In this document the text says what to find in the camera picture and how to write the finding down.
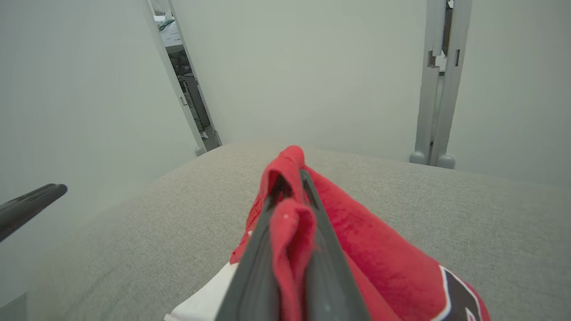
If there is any red and white polo shirt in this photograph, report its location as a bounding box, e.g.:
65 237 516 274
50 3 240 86
164 145 491 321

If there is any grey metal partition post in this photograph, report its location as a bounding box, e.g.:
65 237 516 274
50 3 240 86
143 0 222 157
410 0 472 170

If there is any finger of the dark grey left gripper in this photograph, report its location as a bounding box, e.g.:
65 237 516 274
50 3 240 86
0 183 68 243

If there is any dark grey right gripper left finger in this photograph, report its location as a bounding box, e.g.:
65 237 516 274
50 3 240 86
215 172 295 321

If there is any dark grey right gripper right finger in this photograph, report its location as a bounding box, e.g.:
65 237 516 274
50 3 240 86
299 169 372 321

